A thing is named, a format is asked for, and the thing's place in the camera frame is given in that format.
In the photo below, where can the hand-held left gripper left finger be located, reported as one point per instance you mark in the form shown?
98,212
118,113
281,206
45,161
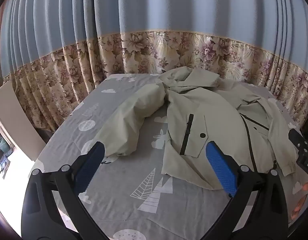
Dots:
90,165

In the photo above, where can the beige jacket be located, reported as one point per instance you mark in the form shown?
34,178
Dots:
219,105

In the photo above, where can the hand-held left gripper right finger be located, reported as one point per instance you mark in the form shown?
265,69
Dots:
221,170

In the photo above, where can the blue floral curtain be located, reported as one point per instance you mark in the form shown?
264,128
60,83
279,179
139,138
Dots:
144,17

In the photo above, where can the teal basket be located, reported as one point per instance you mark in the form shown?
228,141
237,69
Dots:
5,146

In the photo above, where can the orange patterned cloth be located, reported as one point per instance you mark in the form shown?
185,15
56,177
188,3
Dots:
300,200

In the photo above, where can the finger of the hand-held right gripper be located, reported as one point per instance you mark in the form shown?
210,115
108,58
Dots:
297,138

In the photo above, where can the beige board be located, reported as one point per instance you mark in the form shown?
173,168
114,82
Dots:
16,120

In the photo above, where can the grey printed bed sheet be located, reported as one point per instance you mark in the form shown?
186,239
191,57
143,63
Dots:
124,180

